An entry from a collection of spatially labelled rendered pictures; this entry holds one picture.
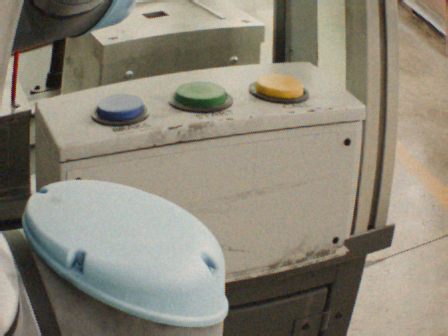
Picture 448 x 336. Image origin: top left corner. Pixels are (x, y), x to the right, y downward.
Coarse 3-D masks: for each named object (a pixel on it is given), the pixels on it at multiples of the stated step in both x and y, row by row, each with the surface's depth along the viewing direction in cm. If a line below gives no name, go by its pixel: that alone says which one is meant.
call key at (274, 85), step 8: (256, 80) 93; (264, 80) 93; (272, 80) 93; (280, 80) 93; (288, 80) 94; (296, 80) 94; (256, 88) 93; (264, 88) 92; (272, 88) 92; (280, 88) 92; (288, 88) 92; (296, 88) 92; (272, 96) 92; (280, 96) 92; (288, 96) 92; (296, 96) 92
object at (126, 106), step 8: (112, 96) 89; (120, 96) 89; (128, 96) 89; (136, 96) 89; (104, 104) 87; (112, 104) 87; (120, 104) 87; (128, 104) 87; (136, 104) 87; (104, 112) 86; (112, 112) 86; (120, 112) 86; (128, 112) 86; (136, 112) 87
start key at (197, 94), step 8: (176, 88) 91; (184, 88) 90; (192, 88) 90; (200, 88) 91; (208, 88) 91; (216, 88) 91; (224, 88) 91; (176, 96) 90; (184, 96) 89; (192, 96) 89; (200, 96) 89; (208, 96) 89; (216, 96) 89; (224, 96) 90; (184, 104) 89; (192, 104) 89; (200, 104) 89; (208, 104) 89; (216, 104) 89
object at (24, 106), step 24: (24, 96) 105; (48, 96) 130; (0, 120) 100; (24, 120) 102; (0, 144) 101; (24, 144) 103; (0, 168) 102; (24, 168) 104; (0, 192) 103; (24, 192) 104; (0, 216) 100
